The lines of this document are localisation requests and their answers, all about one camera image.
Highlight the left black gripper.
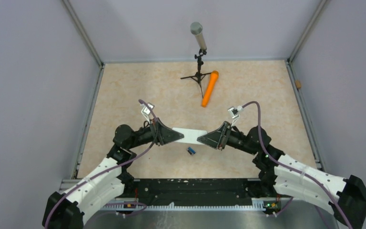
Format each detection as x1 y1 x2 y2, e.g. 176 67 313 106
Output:
128 117 184 149

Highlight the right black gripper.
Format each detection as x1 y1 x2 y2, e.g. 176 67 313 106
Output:
198 121 258 156

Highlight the white remote control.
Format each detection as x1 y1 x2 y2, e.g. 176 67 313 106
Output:
172 127 208 145

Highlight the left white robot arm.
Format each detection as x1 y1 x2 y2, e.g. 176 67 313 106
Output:
42 118 184 229

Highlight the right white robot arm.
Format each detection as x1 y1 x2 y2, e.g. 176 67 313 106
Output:
197 122 366 229

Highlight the orange microphone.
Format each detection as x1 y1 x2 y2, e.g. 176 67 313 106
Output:
201 71 219 107

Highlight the black tripod mic stand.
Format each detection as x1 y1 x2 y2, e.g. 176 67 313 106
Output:
180 49 211 98

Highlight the grey microphone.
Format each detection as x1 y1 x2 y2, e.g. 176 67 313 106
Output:
190 21 207 51

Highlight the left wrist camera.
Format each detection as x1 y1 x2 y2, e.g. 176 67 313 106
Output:
140 103 155 121

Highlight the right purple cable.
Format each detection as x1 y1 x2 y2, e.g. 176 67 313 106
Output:
238 101 354 229

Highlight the purple cable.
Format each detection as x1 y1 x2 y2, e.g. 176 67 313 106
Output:
44 99 159 229
238 101 354 229

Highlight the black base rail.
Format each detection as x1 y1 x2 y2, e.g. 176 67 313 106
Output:
121 178 264 207

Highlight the white cable duct strip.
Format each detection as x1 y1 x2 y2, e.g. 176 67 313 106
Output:
100 200 266 212

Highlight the small tan wall knob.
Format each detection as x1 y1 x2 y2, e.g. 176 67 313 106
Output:
294 80 302 90

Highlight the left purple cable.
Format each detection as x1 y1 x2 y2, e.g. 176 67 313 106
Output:
44 99 159 229

